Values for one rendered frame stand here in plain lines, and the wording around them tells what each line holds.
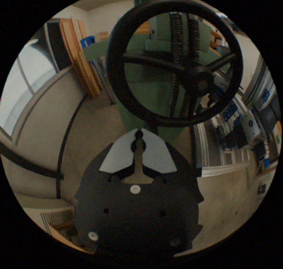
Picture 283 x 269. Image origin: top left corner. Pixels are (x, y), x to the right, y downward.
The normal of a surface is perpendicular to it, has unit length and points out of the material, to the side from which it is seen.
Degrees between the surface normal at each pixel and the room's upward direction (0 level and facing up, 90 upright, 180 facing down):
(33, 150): 90
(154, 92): 90
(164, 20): 90
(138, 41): 90
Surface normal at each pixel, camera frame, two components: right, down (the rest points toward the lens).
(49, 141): 1.00, -0.07
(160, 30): 0.00, 0.84
